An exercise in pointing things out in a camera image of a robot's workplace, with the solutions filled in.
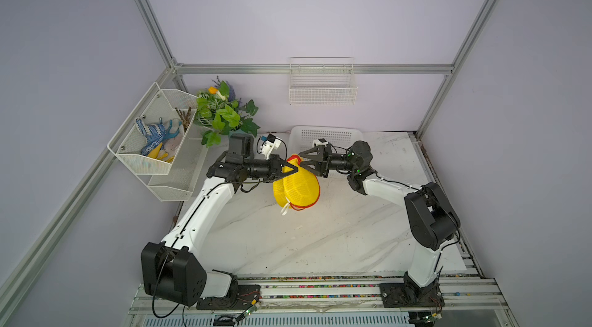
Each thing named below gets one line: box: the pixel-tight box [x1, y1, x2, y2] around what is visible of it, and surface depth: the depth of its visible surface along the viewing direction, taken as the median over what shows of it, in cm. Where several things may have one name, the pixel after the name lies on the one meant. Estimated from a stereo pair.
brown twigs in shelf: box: [174, 106, 192, 132], surface depth 85 cm
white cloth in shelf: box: [163, 126, 185, 158], surface depth 77 cm
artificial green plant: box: [193, 75, 261, 148], surface depth 85 cm
